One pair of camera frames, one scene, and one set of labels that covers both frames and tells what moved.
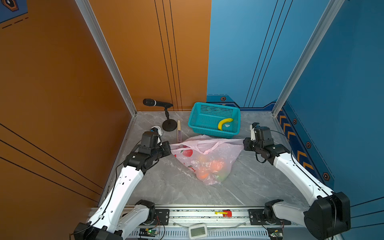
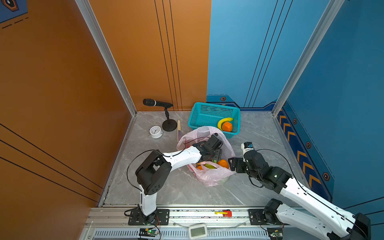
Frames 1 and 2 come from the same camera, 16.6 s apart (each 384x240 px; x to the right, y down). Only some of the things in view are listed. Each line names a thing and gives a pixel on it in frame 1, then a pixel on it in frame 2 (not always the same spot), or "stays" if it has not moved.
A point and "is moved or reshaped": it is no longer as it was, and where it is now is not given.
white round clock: x=160 y=131 stays
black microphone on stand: x=168 y=125 stays
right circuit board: x=275 y=232 stays
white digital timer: x=198 y=231 stays
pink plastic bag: x=209 y=159 is moved or reshaped
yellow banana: x=222 y=121 stays
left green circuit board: x=147 y=232 stays
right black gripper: x=246 y=144 → x=239 y=161
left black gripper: x=166 y=147 → x=218 y=155
